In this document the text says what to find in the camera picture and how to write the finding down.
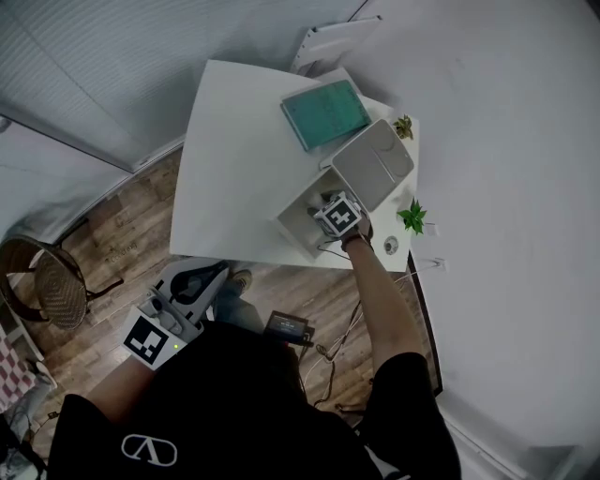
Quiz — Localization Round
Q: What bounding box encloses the red checkered cloth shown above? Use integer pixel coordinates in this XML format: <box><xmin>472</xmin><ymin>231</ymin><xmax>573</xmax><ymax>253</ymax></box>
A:
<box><xmin>0</xmin><ymin>322</ymin><xmax>38</xmax><ymax>414</ymax></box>

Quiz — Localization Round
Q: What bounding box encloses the person's black shirt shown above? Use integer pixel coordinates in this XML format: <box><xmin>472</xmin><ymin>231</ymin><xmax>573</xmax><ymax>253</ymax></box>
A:
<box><xmin>46</xmin><ymin>320</ymin><xmax>463</xmax><ymax>480</ymax></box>

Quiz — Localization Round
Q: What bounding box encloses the person's right forearm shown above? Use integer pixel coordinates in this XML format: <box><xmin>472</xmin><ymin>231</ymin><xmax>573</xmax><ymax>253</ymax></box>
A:
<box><xmin>345</xmin><ymin>239</ymin><xmax>426</xmax><ymax>376</ymax></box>

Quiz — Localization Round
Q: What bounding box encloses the small pale potted plant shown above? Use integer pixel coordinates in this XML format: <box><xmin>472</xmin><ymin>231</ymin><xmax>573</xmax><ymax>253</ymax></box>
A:
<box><xmin>392</xmin><ymin>114</ymin><xmax>415</xmax><ymax>142</ymax></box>

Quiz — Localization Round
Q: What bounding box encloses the person's left forearm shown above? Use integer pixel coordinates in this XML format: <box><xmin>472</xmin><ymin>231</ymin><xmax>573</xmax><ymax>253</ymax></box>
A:
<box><xmin>85</xmin><ymin>358</ymin><xmax>157</xmax><ymax>424</ymax></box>

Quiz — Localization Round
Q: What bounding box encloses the dark wristband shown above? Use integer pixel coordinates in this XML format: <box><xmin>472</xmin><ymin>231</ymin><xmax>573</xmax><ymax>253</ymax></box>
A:
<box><xmin>340</xmin><ymin>232</ymin><xmax>375</xmax><ymax>253</ymax></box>

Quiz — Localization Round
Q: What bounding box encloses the person's right hand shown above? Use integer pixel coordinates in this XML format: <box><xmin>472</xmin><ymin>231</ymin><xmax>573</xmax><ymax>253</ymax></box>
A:
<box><xmin>338</xmin><ymin>211</ymin><xmax>375</xmax><ymax>246</ymax></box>

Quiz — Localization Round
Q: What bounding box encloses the teal book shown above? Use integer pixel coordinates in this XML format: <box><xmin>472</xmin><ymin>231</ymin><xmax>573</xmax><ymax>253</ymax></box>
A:
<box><xmin>279</xmin><ymin>79</ymin><xmax>373</xmax><ymax>153</ymax></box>

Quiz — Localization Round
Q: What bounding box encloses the person's leg in jeans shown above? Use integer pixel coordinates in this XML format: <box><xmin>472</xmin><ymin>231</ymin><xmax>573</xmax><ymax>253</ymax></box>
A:
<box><xmin>211</xmin><ymin>279</ymin><xmax>269</xmax><ymax>337</ymax></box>

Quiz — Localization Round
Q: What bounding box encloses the person's shoe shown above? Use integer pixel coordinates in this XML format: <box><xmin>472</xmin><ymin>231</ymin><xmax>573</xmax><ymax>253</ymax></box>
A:
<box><xmin>226</xmin><ymin>268</ymin><xmax>255</xmax><ymax>297</ymax></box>

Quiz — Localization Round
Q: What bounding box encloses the wicker chair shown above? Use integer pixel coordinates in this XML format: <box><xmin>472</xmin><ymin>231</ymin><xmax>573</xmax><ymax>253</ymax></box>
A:
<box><xmin>0</xmin><ymin>233</ymin><xmax>126</xmax><ymax>332</ymax></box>

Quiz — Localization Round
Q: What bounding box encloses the black device with screen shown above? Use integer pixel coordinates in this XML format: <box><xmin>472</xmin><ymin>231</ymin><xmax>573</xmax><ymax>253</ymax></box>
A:
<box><xmin>262</xmin><ymin>309</ymin><xmax>316</xmax><ymax>349</ymax></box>

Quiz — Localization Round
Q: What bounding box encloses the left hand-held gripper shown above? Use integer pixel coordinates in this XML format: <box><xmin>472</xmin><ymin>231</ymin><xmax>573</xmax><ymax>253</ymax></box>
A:
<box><xmin>122</xmin><ymin>256</ymin><xmax>232</xmax><ymax>372</ymax></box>

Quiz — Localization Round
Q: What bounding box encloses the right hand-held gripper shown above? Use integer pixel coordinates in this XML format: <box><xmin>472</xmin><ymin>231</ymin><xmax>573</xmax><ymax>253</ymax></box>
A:
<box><xmin>307</xmin><ymin>188</ymin><xmax>371</xmax><ymax>241</ymax></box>

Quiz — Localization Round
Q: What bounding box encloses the white box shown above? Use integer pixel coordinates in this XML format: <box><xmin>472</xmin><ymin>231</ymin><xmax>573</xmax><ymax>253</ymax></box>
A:
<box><xmin>268</xmin><ymin>118</ymin><xmax>416</xmax><ymax>260</ymax></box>

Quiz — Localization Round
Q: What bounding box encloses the white cable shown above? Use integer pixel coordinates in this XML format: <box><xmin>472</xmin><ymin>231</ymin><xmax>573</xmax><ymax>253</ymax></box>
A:
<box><xmin>303</xmin><ymin>274</ymin><xmax>413</xmax><ymax>383</ymax></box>

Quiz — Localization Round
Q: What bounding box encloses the small green potted plant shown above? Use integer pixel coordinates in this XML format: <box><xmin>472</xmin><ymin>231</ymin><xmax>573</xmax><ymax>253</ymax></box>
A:
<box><xmin>396</xmin><ymin>197</ymin><xmax>428</xmax><ymax>236</ymax></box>

